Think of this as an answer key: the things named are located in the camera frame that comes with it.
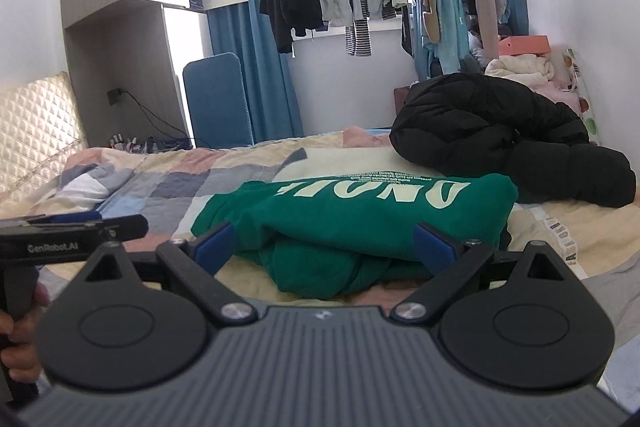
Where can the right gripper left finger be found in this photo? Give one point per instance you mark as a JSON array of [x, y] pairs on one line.
[[192, 266]]

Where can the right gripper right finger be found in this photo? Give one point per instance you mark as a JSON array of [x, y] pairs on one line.
[[454, 267]]

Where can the green hooded sweatshirt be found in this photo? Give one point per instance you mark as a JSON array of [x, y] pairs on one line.
[[325, 238]]

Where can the person's left hand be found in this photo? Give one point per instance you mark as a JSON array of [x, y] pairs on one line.
[[21, 357]]

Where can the quilted cream headboard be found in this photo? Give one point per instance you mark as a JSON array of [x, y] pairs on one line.
[[40, 130]]

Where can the black jacket on bed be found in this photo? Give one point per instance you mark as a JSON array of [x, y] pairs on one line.
[[470, 125]]

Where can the blue window curtain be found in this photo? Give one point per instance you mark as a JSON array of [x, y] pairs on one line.
[[237, 26]]

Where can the dark red wooden box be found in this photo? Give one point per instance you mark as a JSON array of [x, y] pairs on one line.
[[400, 98]]

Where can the blue upholstered chair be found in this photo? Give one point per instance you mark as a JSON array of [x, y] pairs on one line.
[[217, 103]]

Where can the cream folded blanket pile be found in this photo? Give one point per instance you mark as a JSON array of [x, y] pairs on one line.
[[529, 69]]

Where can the light blue hanging jeans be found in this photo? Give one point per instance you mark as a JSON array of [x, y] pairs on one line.
[[453, 47]]

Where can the orange shoe box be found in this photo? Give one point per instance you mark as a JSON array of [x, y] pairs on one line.
[[520, 45]]

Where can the black wall charger plug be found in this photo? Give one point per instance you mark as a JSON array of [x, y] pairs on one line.
[[114, 95]]

